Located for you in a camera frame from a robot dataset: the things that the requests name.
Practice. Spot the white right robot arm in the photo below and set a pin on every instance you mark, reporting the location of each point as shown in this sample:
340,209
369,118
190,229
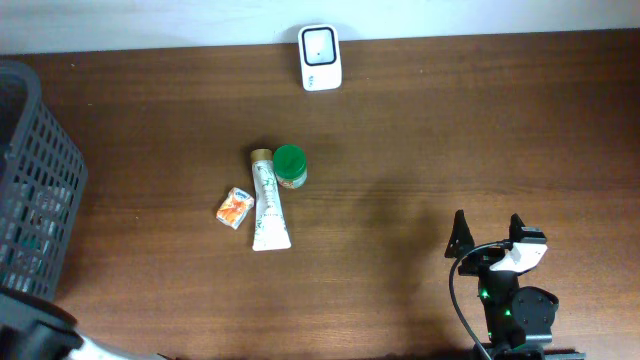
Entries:
519,319

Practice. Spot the white cosmetic tube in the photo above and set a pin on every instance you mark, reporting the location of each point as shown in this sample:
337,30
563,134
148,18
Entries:
270,226

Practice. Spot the dark grey plastic basket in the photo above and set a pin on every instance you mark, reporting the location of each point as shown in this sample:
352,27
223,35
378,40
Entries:
43,175

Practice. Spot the green lid jar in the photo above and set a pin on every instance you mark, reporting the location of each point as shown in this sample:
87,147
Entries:
290,166

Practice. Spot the orange tissue packet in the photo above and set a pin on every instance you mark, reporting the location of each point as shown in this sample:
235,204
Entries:
235,208

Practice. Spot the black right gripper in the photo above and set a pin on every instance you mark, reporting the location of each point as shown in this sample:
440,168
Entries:
486,261

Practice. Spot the white barcode scanner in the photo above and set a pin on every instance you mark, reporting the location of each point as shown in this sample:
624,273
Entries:
320,57

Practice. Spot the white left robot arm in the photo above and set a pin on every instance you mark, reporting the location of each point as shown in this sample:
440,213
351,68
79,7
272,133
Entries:
32,328

